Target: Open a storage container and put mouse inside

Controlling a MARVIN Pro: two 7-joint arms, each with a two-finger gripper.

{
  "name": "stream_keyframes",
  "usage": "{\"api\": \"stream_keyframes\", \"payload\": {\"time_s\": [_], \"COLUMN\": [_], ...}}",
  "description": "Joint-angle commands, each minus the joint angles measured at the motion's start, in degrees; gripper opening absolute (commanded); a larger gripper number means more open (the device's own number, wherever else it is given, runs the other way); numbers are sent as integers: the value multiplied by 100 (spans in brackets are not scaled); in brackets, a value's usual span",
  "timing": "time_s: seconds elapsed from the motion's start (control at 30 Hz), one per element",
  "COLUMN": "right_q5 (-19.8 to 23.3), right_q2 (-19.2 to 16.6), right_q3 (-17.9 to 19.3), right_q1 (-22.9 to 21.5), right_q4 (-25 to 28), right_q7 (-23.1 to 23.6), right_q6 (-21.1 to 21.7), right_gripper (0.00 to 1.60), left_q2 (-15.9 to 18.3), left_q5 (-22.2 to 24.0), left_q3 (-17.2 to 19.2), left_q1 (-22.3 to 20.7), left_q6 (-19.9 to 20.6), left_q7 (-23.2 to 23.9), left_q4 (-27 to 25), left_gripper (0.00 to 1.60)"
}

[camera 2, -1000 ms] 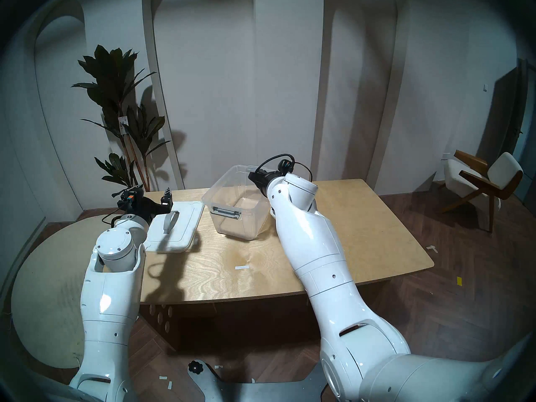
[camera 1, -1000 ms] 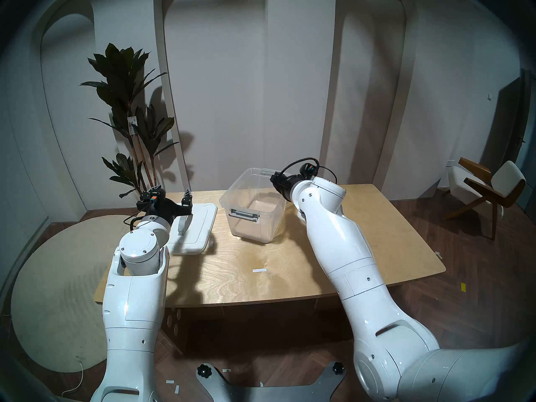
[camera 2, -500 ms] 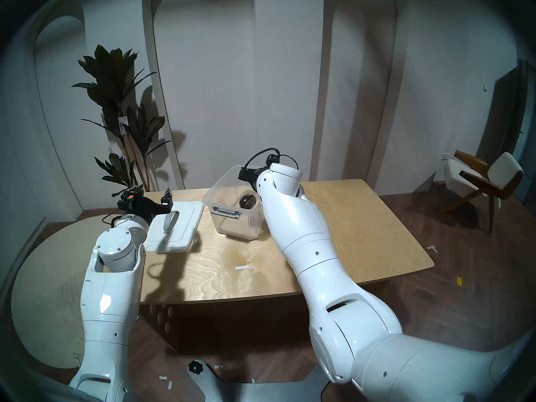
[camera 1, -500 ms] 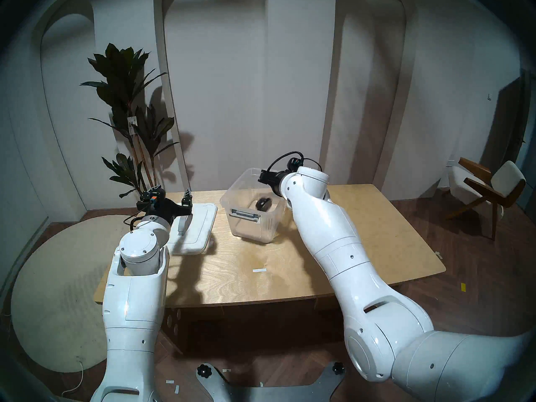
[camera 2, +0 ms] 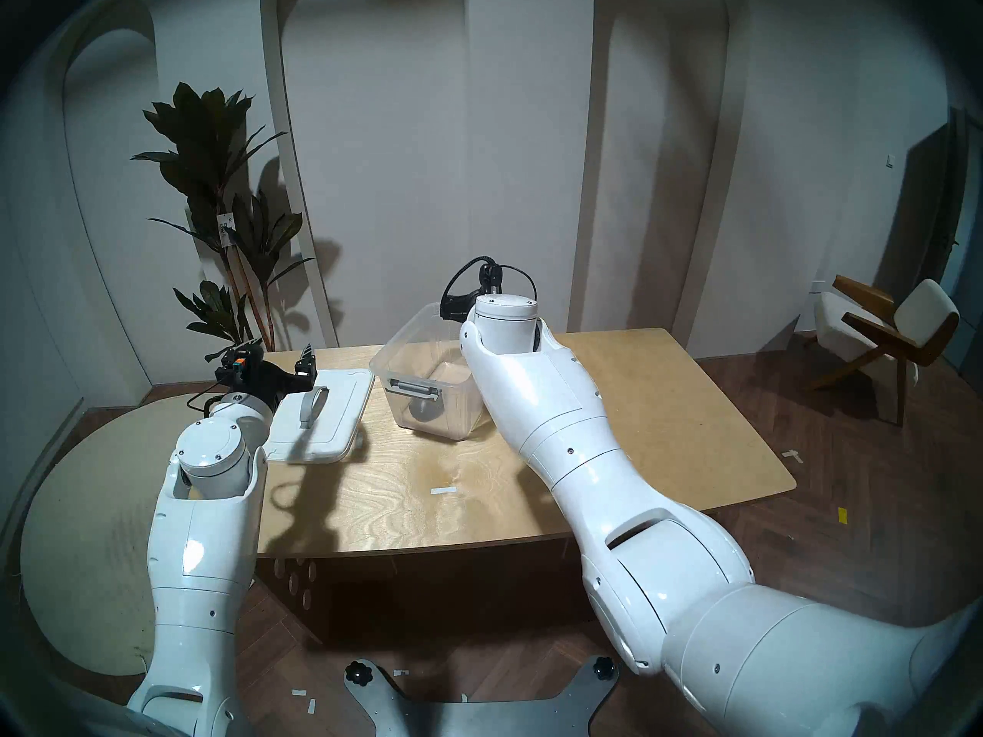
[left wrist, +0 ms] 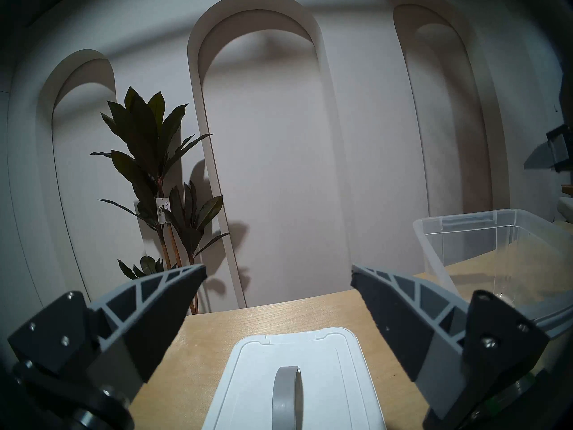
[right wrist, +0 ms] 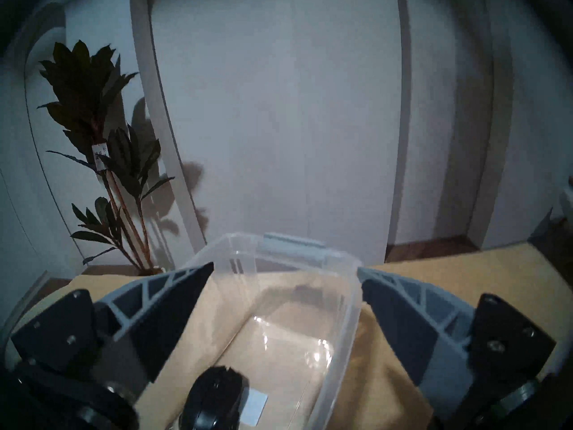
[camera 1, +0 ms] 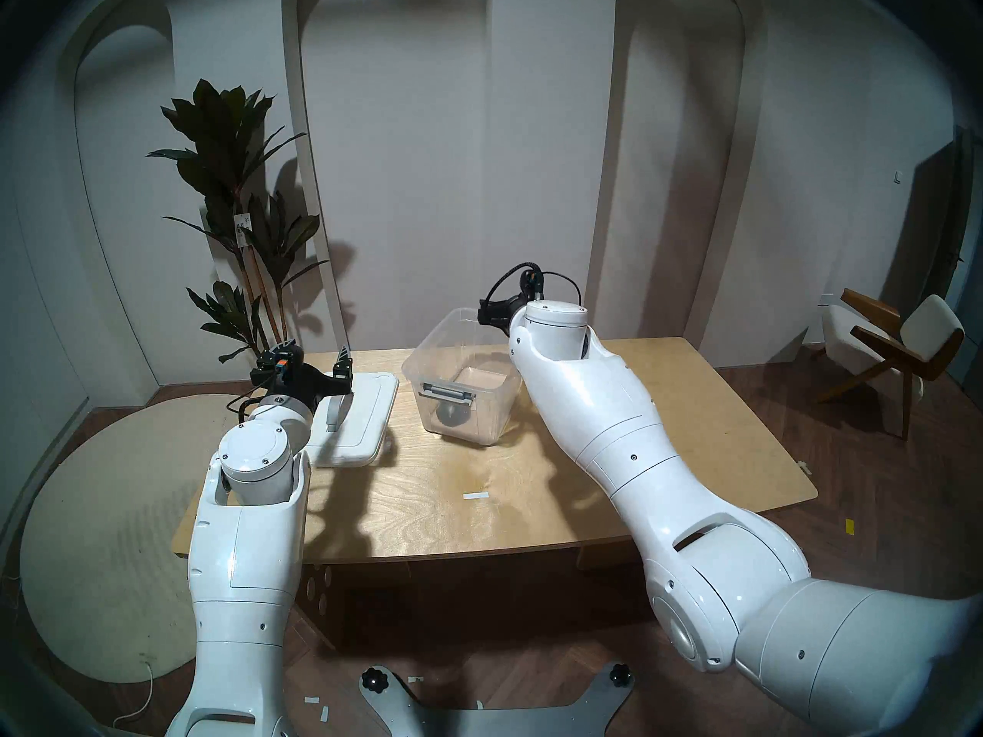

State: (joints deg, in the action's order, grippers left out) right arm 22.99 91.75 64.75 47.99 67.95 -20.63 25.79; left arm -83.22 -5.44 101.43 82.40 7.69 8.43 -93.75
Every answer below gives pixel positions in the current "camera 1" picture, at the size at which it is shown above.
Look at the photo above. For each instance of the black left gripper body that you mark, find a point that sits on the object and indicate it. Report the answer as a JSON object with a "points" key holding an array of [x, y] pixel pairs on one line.
{"points": [[301, 386]]}

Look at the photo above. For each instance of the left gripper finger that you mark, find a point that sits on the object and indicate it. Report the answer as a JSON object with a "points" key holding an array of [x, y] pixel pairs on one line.
{"points": [[342, 381], [267, 368]]}

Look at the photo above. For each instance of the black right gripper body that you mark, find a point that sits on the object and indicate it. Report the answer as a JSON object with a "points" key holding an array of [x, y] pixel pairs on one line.
{"points": [[499, 312]]}

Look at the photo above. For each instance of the black computer mouse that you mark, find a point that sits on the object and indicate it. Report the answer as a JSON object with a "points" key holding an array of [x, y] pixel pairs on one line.
{"points": [[453, 415]]}

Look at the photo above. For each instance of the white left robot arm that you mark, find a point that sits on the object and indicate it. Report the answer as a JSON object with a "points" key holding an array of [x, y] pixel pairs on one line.
{"points": [[246, 551]]}

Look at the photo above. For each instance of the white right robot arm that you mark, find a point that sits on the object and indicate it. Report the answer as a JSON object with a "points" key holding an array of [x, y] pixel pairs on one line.
{"points": [[614, 421]]}

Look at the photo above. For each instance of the clear plastic storage container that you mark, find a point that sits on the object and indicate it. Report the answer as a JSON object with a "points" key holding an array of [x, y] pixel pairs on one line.
{"points": [[491, 413]]}

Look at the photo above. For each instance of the white plant tag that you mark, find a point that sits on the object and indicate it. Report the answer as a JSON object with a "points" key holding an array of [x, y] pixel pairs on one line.
{"points": [[243, 230]]}

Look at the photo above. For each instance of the light wooden table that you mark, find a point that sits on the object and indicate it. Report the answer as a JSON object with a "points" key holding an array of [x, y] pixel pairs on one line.
{"points": [[691, 405]]}

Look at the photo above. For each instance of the round beige rug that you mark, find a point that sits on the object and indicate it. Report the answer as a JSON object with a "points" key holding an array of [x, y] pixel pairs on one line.
{"points": [[100, 513]]}

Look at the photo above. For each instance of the tall dark green plant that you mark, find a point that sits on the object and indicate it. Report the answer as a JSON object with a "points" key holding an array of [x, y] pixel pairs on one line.
{"points": [[223, 129]]}

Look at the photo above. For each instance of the black star knob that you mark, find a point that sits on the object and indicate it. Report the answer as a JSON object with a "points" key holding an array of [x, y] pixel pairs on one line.
{"points": [[620, 675], [375, 679]]}

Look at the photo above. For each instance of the white wooden armchair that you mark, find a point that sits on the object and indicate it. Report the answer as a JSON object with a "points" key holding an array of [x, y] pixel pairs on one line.
{"points": [[852, 336]]}

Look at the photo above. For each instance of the dark blue door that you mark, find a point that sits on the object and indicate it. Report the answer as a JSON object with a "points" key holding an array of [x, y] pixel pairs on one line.
{"points": [[971, 282]]}

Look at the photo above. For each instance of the grey metal robot base plate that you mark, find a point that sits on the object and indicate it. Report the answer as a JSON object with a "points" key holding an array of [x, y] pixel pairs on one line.
{"points": [[491, 720]]}

